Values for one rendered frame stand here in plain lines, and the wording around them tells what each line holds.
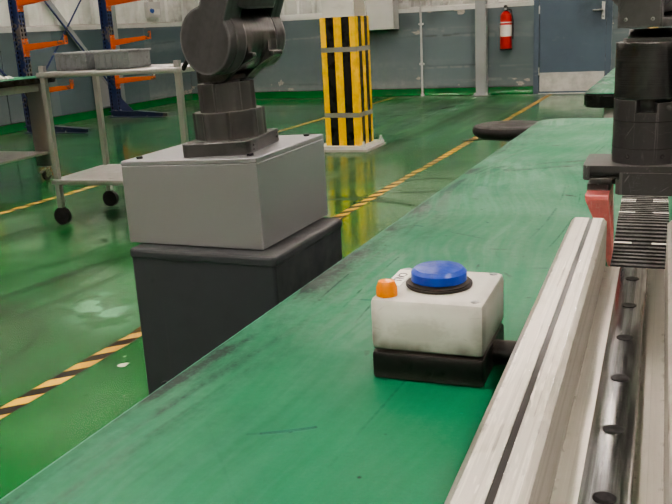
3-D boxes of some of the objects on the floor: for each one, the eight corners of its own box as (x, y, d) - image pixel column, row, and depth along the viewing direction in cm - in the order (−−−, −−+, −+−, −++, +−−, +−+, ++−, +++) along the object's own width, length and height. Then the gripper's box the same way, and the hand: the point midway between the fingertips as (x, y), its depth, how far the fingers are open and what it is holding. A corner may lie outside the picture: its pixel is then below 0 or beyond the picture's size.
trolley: (54, 224, 483) (28, 46, 457) (107, 204, 534) (86, 42, 507) (214, 229, 451) (196, 37, 425) (254, 207, 502) (241, 34, 475)
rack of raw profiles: (-23, 155, 809) (-63, -87, 752) (-89, 154, 844) (-133, -77, 787) (170, 116, 1101) (151, -61, 1044) (114, 116, 1136) (93, -54, 1079)
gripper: (710, 92, 74) (698, 259, 78) (591, 94, 78) (586, 253, 82) (713, 100, 68) (700, 280, 72) (584, 102, 72) (579, 273, 76)
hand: (640, 257), depth 77 cm, fingers closed on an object, 5 cm apart
